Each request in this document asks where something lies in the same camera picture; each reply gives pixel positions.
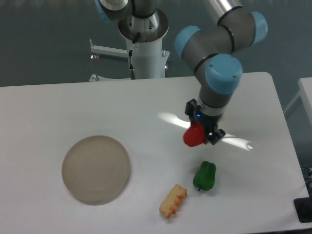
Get beige round plate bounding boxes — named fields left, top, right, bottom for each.
left=61, top=136, right=131, bottom=205

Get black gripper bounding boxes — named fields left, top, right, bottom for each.
left=185, top=98, right=225, bottom=145

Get orange fried toy food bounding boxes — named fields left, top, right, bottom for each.
left=159, top=184, right=188, bottom=218

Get black device at right edge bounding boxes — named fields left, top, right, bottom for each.
left=293, top=197, right=312, bottom=223

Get black cables at right edge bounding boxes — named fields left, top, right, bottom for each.
left=301, top=165, right=312, bottom=198

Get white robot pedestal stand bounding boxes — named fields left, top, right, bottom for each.
left=88, top=8, right=171, bottom=82

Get black cable on pedestal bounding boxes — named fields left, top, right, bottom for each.
left=128, top=32, right=141, bottom=80

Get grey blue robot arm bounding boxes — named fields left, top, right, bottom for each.
left=95, top=0, right=268, bottom=147

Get green toy pepper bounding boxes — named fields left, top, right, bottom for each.
left=193, top=161, right=216, bottom=191

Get white side table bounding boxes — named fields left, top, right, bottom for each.
left=283, top=77, right=312, bottom=119

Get red toy pepper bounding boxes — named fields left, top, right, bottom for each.
left=183, top=122, right=206, bottom=147

